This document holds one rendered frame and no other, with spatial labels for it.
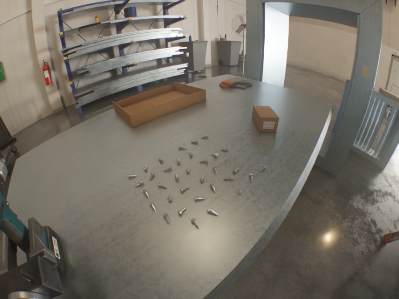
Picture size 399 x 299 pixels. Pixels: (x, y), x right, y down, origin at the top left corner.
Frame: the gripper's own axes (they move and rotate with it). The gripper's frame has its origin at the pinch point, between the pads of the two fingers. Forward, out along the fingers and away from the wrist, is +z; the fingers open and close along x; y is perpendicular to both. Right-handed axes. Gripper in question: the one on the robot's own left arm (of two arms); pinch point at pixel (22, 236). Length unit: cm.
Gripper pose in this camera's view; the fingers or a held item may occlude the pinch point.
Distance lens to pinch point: 40.8
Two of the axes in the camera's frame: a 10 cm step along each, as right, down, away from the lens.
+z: -6.5, -4.3, 6.2
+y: -0.4, -8.0, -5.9
